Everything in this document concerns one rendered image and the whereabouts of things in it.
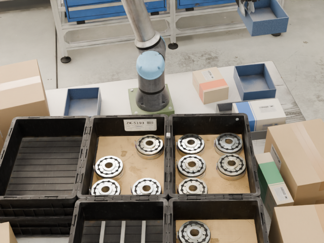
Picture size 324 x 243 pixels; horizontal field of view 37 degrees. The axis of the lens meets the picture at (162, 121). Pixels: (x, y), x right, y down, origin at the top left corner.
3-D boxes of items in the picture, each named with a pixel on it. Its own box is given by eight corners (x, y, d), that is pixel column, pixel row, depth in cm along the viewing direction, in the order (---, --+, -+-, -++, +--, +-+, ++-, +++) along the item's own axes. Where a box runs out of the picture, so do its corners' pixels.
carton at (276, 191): (252, 165, 189) (254, 154, 185) (267, 162, 190) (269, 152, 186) (275, 215, 172) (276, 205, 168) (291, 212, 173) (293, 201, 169)
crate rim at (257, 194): (168, 118, 189) (168, 114, 187) (246, 117, 188) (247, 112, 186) (168, 202, 160) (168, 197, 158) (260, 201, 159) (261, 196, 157)
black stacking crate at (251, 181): (169, 136, 195) (168, 115, 187) (244, 135, 194) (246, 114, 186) (169, 219, 167) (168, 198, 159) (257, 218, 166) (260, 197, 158)
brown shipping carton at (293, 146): (263, 155, 201) (267, 127, 190) (313, 146, 204) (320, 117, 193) (290, 213, 180) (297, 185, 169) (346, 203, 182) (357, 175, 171)
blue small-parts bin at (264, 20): (236, 11, 213) (238, -4, 208) (270, 7, 215) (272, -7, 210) (251, 36, 199) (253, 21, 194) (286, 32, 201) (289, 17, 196)
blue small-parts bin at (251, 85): (233, 77, 239) (234, 65, 234) (263, 74, 240) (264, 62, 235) (242, 104, 224) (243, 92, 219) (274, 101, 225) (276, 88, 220)
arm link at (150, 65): (136, 92, 208) (134, 68, 199) (139, 72, 218) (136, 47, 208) (165, 92, 208) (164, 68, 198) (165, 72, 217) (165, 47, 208)
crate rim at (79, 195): (91, 119, 190) (90, 115, 188) (168, 118, 189) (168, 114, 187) (76, 203, 161) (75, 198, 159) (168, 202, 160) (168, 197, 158)
